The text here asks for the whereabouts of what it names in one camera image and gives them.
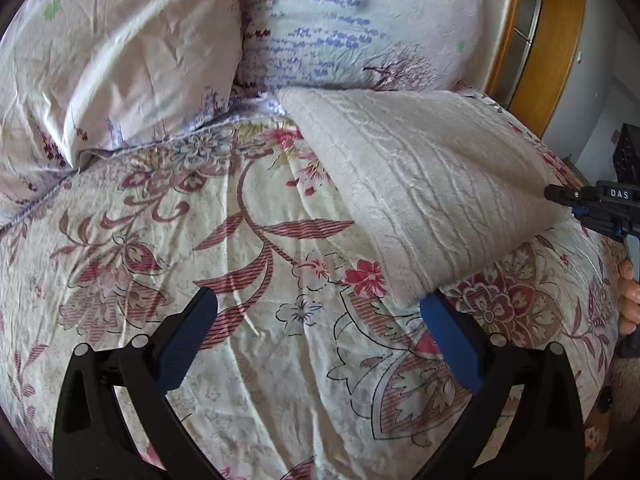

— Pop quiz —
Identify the floral bed quilt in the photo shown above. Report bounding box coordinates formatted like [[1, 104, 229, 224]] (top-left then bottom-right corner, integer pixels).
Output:
[[1, 98, 626, 479]]

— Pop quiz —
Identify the left pink floral pillow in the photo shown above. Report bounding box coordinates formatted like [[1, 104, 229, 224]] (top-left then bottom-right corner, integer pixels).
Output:
[[1, 0, 242, 223]]

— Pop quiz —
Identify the wooden headboard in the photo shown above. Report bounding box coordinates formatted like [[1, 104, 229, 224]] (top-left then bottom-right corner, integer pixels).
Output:
[[484, 0, 586, 136]]

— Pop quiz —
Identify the person right hand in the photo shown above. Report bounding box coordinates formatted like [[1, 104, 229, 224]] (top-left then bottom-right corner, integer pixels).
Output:
[[617, 260, 640, 336]]

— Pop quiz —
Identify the right blue floral pillow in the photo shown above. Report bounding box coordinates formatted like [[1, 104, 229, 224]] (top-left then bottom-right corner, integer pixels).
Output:
[[236, 0, 483, 92]]

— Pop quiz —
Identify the beige cable knit sweater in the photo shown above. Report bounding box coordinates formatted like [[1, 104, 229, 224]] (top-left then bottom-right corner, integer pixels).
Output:
[[278, 88, 568, 307]]

